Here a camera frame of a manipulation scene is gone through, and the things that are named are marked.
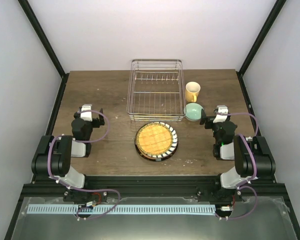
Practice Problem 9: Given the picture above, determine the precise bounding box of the white blue striped plate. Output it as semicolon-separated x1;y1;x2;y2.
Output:
147;122;178;159

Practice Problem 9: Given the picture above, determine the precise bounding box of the yellow woven pattern plate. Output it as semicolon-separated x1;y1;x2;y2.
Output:
135;122;173;156

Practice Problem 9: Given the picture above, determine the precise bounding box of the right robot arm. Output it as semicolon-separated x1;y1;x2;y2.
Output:
197;106;276;202

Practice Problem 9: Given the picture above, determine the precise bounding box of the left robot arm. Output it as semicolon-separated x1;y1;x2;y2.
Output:
31;104;108;202

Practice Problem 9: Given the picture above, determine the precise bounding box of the green celadon bowl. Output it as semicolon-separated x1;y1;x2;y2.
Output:
183;102;204;122

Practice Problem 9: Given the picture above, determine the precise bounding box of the yellow ceramic mug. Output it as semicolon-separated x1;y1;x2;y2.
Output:
185;81;201;103

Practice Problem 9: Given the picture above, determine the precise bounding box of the black rimmed cream plate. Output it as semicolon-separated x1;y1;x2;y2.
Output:
134;138;179;162

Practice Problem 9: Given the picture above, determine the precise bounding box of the metal front panel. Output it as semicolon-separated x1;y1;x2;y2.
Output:
12;197;297;240

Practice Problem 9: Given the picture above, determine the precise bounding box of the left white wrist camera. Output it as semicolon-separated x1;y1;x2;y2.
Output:
79;104;93;122

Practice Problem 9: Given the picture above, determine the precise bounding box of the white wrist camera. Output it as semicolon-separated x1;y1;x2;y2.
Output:
213;105;228;124
79;104;93;122

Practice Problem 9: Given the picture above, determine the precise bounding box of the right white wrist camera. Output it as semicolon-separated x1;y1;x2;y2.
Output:
213;105;228;124

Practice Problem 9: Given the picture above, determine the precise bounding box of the wire dish rack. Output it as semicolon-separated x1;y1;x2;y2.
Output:
126;59;186;122

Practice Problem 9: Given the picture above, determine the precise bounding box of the black aluminium frame rail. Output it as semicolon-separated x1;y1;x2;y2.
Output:
21;174;286;201

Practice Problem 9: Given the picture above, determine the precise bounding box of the light blue slotted cable duct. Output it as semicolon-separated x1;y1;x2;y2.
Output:
26;204;216;215

